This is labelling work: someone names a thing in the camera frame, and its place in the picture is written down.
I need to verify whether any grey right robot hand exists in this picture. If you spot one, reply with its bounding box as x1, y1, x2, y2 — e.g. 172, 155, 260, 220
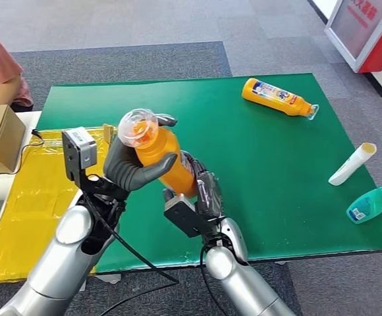
179, 150, 225, 222

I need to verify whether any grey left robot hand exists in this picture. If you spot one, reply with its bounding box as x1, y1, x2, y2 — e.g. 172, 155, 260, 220
103, 114, 179, 193

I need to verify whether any orange bottle with clear cap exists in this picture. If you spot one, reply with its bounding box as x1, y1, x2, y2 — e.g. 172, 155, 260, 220
117, 108, 199, 199
242, 77, 320, 121

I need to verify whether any white tube bottle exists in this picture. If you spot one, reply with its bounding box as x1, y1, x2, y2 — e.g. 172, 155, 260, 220
328, 142, 378, 187

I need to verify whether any teal plastic bottle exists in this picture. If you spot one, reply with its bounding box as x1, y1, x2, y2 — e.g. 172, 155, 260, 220
346, 186, 382, 225

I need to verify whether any cardboard strip with yellow tape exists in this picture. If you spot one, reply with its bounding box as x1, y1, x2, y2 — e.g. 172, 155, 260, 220
103, 124, 116, 147

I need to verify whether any green table mat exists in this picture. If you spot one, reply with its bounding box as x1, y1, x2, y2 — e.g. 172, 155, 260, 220
36, 72, 382, 273

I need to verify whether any yellow plastic sheet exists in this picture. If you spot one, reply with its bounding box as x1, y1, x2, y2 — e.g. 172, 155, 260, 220
0, 125, 119, 285

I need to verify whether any red and white sign stand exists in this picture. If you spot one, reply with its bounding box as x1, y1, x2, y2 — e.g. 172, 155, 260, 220
325, 0, 382, 74

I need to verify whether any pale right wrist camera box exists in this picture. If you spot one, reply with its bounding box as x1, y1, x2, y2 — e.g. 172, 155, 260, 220
162, 188, 212, 239

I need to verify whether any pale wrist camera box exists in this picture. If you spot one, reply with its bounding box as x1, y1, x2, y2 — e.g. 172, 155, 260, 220
162, 188, 212, 239
61, 126, 98, 182

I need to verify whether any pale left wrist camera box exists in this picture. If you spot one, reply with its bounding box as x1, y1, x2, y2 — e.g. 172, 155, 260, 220
61, 126, 98, 182

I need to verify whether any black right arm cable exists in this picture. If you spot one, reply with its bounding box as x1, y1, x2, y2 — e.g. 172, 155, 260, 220
199, 244, 228, 316

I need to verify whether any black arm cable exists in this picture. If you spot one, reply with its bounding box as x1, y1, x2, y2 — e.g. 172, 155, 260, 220
82, 192, 180, 316
199, 244, 228, 316

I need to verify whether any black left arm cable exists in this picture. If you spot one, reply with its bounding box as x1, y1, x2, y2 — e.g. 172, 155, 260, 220
82, 192, 180, 316

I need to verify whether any thin black cable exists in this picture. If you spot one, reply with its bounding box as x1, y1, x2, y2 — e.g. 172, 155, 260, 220
11, 128, 45, 176

